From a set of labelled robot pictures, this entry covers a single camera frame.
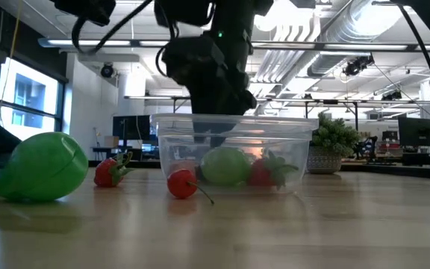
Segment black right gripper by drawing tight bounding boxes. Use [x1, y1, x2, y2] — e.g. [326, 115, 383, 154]
[190, 70, 258, 149]

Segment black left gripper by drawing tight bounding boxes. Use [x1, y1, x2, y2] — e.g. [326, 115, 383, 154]
[50, 0, 117, 27]

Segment red plastic cherry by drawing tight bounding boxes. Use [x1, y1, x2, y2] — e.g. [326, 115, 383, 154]
[166, 168, 215, 205]

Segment red plastic strawberry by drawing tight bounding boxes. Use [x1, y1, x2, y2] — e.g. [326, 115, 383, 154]
[246, 150, 300, 191]
[93, 151, 136, 188]

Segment clear plastic tupperware container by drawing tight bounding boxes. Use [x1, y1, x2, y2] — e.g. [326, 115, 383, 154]
[150, 113, 320, 195]

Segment green plastic pear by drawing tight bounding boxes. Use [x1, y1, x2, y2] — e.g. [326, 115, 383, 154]
[0, 131, 90, 203]

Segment long ceiling light strip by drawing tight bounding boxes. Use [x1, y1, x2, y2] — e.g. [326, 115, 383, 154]
[37, 37, 430, 52]

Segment black computer monitor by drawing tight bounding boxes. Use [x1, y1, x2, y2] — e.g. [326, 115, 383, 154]
[112, 114, 152, 141]
[397, 117, 430, 147]

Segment artificial succulent in grey pot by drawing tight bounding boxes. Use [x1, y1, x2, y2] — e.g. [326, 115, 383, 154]
[306, 111, 361, 175]

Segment black left camera cable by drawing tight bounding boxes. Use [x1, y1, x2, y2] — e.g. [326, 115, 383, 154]
[71, 0, 153, 56]

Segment black camera cable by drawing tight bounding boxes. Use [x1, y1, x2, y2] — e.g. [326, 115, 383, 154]
[397, 3, 430, 130]
[71, 0, 153, 56]

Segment black ceiling camera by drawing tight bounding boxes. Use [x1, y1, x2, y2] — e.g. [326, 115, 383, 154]
[100, 62, 115, 78]
[343, 54, 375, 78]

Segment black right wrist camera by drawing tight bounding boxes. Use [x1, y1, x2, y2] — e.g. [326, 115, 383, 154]
[161, 35, 226, 89]

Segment silver ventilation duct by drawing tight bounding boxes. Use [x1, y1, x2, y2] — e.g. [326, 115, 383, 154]
[306, 0, 405, 78]

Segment black right camera cable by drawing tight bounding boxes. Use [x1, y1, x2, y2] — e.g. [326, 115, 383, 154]
[397, 3, 430, 130]

